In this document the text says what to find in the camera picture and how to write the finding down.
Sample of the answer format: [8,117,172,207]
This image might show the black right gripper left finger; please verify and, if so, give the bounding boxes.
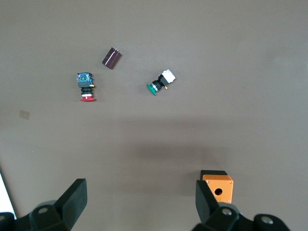
[28,178,88,231]

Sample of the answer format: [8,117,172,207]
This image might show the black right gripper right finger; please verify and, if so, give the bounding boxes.
[192,180,256,231]

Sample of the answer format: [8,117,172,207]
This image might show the black blue small component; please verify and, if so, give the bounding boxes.
[76,72,96,103]

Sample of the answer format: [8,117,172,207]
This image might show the maroon cylindrical capacitor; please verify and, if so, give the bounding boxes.
[101,47,122,70]

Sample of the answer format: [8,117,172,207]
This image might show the orange button enclosure box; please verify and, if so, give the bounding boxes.
[200,169,234,205]

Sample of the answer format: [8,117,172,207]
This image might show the green push button switch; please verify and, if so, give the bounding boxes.
[146,68,177,96]

